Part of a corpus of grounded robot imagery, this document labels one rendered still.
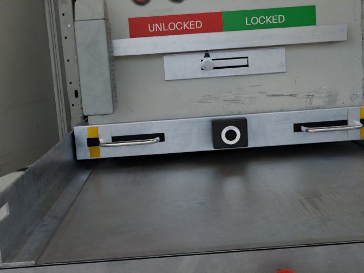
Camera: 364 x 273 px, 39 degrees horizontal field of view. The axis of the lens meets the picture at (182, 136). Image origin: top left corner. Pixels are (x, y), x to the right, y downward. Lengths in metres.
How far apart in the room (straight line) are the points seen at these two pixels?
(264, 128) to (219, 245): 0.41
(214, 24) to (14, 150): 0.46
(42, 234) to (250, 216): 0.24
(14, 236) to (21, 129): 0.52
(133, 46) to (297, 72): 0.29
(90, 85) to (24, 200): 0.24
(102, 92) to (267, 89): 0.30
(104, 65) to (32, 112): 0.36
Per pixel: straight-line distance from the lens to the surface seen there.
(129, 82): 0.91
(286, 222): 0.60
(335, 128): 0.91
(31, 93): 1.12
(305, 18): 0.93
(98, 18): 0.80
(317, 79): 0.94
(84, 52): 0.80
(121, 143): 0.87
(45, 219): 0.67
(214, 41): 0.87
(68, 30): 1.19
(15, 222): 0.60
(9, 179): 1.24
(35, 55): 1.15
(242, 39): 0.87
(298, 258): 0.55
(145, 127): 0.90
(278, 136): 0.92
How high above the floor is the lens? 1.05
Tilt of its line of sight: 10 degrees down
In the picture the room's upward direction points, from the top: 4 degrees counter-clockwise
